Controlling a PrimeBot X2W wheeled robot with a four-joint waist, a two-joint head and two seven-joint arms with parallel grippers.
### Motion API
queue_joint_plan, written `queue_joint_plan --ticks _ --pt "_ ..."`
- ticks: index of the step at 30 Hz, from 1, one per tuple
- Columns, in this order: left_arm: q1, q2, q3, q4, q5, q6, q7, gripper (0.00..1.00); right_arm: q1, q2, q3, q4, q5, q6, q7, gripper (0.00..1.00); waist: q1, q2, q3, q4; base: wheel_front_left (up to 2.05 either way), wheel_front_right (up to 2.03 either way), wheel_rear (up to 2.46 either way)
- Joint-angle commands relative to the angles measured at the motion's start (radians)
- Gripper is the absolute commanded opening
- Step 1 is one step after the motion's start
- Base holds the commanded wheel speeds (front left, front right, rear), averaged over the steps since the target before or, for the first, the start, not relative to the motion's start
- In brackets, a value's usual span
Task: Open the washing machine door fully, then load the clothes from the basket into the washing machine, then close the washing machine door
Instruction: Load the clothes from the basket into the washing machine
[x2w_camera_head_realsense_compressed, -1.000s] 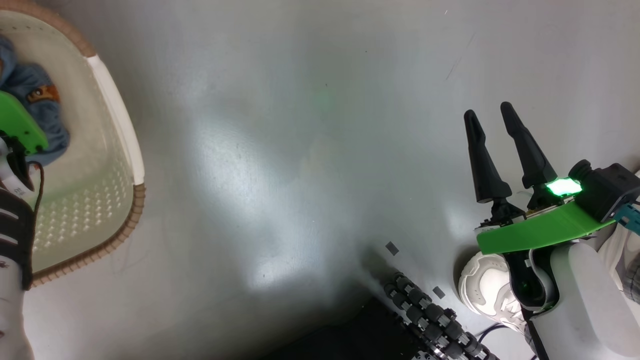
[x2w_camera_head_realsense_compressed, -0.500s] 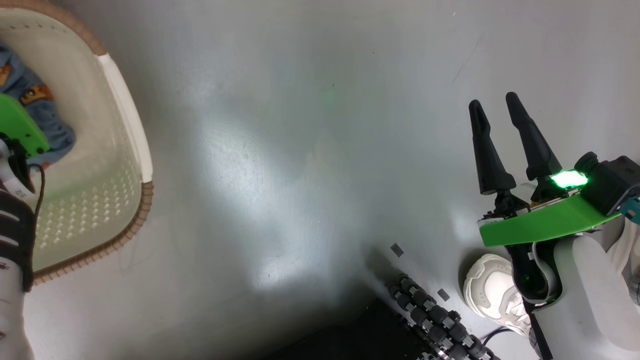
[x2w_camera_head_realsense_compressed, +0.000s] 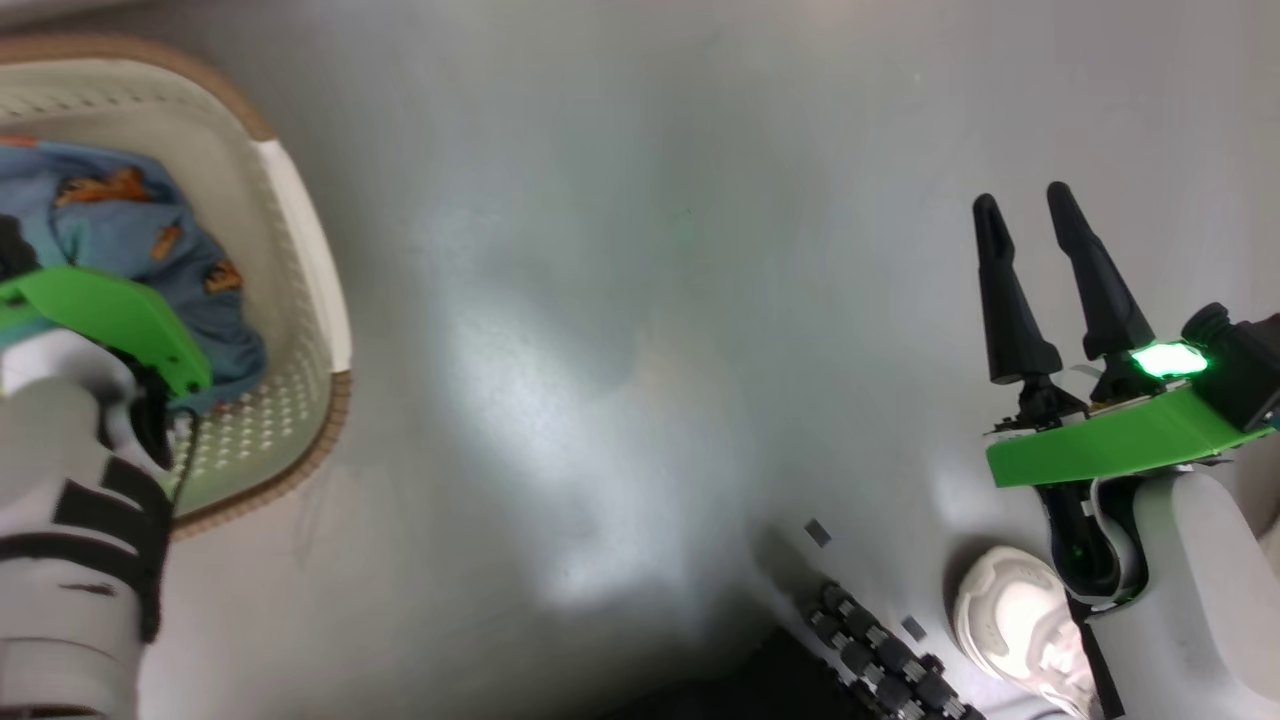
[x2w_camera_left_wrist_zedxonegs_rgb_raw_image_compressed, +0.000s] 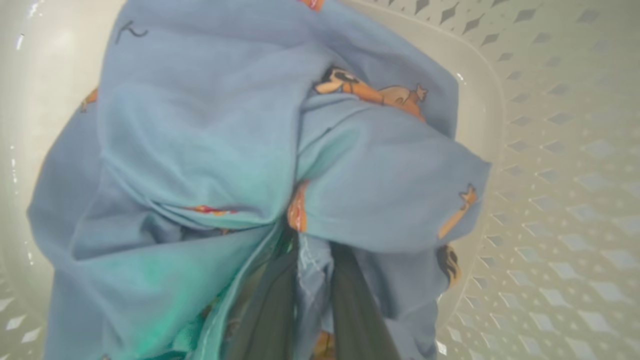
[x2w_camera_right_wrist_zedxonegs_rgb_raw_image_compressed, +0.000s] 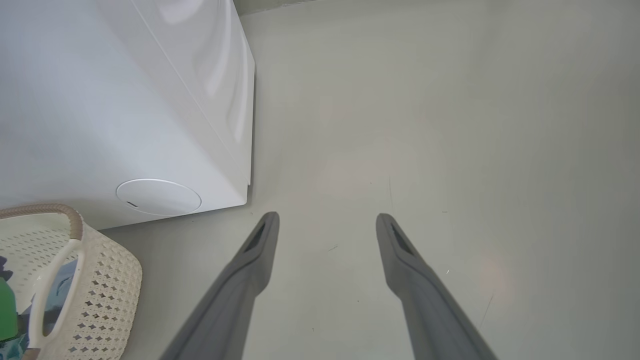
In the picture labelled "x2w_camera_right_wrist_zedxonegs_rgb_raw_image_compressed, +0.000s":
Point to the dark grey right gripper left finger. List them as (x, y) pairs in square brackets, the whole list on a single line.
[(235, 300)]

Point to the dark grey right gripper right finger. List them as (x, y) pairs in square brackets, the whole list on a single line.
[(425, 305)]

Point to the blue garment with orange print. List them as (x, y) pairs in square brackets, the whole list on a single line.
[(62, 290)]

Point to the white front-load washing machine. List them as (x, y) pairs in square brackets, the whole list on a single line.
[(100, 100)]

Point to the cream perforated laundry basket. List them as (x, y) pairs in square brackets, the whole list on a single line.
[(105, 295)]

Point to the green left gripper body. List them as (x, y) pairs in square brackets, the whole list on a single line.
[(7, 310)]

